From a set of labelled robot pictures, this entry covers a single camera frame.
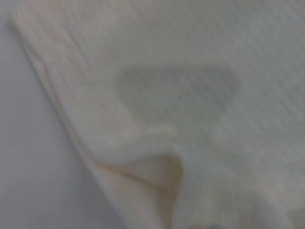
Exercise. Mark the white ribbed towel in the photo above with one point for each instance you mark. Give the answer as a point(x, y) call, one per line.
point(181, 100)

